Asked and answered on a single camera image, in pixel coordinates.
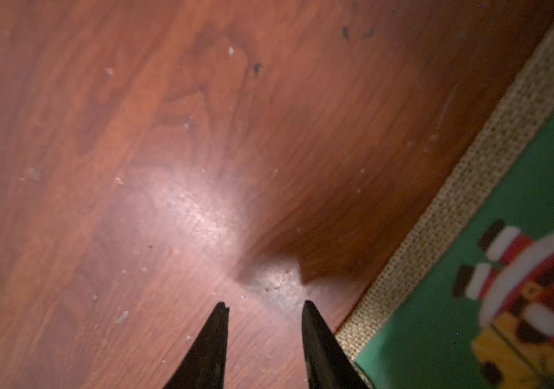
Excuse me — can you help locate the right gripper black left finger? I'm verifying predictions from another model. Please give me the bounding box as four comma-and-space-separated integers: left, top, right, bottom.
164, 301, 229, 389

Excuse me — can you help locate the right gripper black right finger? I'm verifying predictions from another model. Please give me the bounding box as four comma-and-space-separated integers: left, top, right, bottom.
301, 300, 369, 389

